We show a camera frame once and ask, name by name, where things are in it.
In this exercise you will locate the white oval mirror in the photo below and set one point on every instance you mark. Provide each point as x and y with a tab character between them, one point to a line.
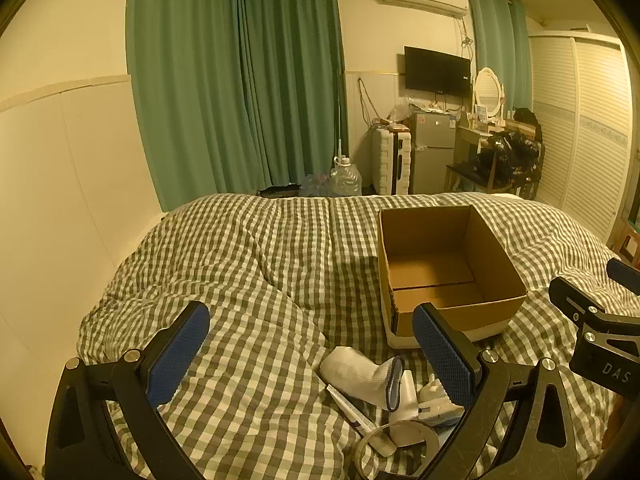
488	92

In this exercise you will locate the wooden dressing table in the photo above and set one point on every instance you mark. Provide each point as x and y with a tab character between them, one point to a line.
467	140

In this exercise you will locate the grey mini fridge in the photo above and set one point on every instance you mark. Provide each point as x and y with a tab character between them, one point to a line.
432	155

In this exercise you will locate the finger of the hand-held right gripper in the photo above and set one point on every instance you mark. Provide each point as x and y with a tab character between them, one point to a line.
580	300
625	275

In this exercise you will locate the clear water jug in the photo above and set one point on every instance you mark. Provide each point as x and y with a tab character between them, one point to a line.
346	180

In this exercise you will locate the white earbuds case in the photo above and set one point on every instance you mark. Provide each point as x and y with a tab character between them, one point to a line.
440	400

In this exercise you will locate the black plastic bags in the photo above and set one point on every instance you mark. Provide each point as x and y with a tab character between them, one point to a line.
510	152

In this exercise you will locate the white sock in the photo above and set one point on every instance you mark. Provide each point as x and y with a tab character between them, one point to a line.
357	372

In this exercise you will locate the tape roll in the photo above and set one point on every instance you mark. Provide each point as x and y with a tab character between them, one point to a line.
400	440

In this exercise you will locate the white tube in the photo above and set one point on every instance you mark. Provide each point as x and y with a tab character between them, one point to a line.
350	407

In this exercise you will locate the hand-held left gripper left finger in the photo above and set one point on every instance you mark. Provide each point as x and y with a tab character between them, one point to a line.
175	350

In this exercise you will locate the black wall television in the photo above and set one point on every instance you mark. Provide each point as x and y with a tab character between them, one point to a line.
437	71

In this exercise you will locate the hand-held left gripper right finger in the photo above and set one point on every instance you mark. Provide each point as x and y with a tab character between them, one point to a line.
445	350

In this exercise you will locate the wide green curtain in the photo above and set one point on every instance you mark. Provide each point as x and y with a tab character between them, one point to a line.
225	85

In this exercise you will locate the white louvred wardrobe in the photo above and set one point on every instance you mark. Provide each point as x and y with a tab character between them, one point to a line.
585	125

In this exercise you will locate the wooden side cabinet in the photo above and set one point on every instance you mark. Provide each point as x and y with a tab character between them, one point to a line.
629	245

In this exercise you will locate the white suitcase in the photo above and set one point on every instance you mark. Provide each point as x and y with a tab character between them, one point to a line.
387	160

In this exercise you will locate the cardboard box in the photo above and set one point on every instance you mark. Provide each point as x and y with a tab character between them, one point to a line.
440	260

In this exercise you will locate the small white object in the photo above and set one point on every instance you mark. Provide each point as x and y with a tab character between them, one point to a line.
382	445

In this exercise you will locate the narrow green curtain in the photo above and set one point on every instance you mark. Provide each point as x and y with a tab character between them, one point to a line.
500	45

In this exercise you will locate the clear plastic bag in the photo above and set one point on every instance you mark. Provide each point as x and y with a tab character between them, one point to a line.
400	110

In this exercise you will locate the green checked blanket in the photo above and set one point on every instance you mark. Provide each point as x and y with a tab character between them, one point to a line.
250	285

